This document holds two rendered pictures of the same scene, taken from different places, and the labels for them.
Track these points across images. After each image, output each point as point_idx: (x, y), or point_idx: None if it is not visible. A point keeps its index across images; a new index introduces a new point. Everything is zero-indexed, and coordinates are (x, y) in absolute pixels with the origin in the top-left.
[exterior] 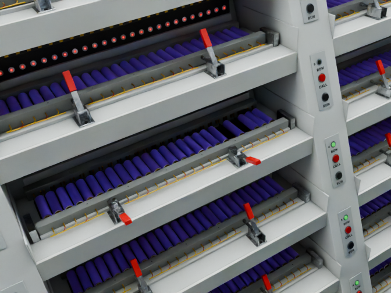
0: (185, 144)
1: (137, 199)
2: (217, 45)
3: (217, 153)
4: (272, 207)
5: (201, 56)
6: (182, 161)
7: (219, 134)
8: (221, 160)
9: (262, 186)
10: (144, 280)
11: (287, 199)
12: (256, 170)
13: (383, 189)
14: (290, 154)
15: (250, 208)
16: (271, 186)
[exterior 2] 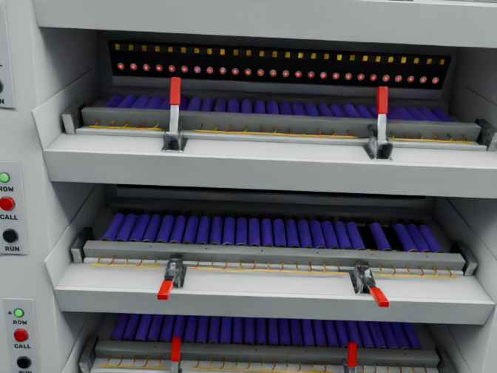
0: (308, 230)
1: (207, 269)
2: (401, 120)
3: (339, 260)
4: (392, 363)
5: (368, 126)
6: (288, 249)
7: (356, 237)
8: (340, 272)
9: (392, 326)
10: (187, 365)
11: (419, 363)
12: (383, 309)
13: None
14: (447, 311)
15: (355, 353)
16: (404, 333)
